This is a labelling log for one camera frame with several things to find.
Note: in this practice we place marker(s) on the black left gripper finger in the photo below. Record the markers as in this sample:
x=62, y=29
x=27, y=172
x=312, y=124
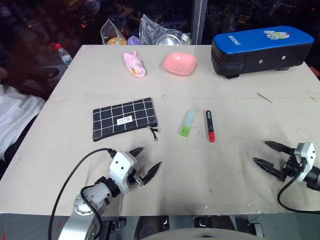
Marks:
x=138, y=151
x=153, y=171

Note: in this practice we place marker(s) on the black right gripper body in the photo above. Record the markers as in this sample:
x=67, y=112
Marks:
x=291, y=170

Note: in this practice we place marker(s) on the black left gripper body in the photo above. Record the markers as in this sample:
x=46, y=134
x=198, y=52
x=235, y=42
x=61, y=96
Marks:
x=136, y=178

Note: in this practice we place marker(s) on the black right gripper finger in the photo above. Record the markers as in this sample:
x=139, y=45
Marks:
x=266, y=165
x=277, y=146

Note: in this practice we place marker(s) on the black grid pencil pouch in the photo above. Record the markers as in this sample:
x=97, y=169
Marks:
x=123, y=118

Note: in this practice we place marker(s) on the green translucent glue stick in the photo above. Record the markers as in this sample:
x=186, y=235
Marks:
x=187, y=123

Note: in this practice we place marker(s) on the red and black marker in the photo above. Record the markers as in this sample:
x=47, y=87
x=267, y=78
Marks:
x=210, y=125

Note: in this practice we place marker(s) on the light grey rounded robot body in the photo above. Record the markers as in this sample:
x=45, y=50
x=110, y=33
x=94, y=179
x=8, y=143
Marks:
x=197, y=235

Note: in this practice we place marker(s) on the pink plastic bowl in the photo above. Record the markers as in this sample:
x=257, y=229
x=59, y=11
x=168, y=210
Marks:
x=180, y=63

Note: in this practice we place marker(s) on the blue-topped black box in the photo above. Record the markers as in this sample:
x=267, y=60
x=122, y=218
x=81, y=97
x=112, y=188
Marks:
x=260, y=50

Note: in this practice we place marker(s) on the round metal bowl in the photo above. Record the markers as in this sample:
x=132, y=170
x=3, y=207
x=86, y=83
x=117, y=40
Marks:
x=168, y=40

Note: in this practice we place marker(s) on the clear bag with orange item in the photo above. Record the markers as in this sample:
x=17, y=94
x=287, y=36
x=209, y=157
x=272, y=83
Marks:
x=113, y=35

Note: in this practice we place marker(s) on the red-capped water bottle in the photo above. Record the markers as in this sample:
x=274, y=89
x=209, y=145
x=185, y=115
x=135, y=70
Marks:
x=64, y=56

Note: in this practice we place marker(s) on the clear crinkled plastic bag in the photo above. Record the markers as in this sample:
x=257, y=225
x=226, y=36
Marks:
x=152, y=31

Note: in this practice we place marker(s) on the person in white clothes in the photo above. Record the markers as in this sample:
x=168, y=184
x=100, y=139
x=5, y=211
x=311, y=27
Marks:
x=17, y=112

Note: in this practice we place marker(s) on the grey metal pillar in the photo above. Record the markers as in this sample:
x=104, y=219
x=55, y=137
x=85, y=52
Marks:
x=198, y=22

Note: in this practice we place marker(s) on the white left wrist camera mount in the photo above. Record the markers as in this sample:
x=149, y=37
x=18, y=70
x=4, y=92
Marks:
x=122, y=170

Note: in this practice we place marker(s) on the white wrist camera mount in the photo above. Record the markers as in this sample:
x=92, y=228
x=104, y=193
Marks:
x=306, y=155
x=122, y=170

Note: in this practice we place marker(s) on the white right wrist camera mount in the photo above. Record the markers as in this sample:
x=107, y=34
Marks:
x=306, y=155

